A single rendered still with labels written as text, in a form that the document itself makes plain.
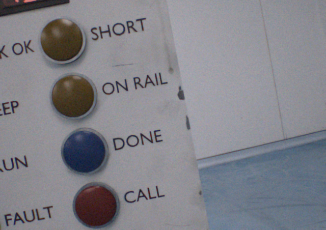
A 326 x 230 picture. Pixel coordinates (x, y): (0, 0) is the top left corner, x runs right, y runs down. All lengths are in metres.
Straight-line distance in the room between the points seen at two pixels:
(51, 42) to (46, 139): 0.06
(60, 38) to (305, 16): 4.62
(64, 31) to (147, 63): 0.06
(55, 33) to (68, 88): 0.03
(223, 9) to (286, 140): 1.74
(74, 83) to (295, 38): 4.49
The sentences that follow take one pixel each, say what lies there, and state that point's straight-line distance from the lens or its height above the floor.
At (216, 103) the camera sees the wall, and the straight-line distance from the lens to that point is 4.20.
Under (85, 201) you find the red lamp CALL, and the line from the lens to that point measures 0.24.
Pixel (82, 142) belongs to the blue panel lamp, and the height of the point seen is 0.97.
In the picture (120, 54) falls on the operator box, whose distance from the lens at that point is 0.23.
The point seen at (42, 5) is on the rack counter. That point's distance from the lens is 0.24.
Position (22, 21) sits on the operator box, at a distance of 0.25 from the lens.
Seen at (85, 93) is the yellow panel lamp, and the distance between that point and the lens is 0.23.
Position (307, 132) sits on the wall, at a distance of 4.72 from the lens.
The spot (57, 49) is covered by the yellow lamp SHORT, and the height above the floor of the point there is 1.02.
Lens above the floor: 0.99
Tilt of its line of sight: 3 degrees down
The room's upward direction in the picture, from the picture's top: 11 degrees counter-clockwise
